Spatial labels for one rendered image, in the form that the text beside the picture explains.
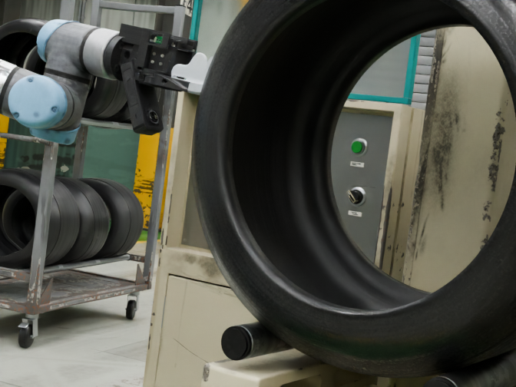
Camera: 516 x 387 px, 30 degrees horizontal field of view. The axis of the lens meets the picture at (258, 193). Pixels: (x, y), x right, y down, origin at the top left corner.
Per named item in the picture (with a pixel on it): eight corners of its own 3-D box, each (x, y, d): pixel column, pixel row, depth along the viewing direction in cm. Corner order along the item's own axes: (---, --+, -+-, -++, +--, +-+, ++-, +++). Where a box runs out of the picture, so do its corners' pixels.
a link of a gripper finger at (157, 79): (183, 80, 137) (137, 68, 141) (180, 90, 137) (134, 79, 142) (203, 84, 141) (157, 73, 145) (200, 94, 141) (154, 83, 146)
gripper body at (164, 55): (172, 34, 139) (110, 20, 145) (159, 92, 140) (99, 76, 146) (203, 41, 145) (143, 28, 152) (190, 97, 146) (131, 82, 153)
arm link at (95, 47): (78, 72, 149) (114, 78, 155) (100, 77, 146) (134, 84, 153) (88, 24, 148) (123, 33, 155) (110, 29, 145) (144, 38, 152)
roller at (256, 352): (366, 303, 152) (372, 332, 151) (342, 307, 154) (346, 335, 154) (245, 323, 122) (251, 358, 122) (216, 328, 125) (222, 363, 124)
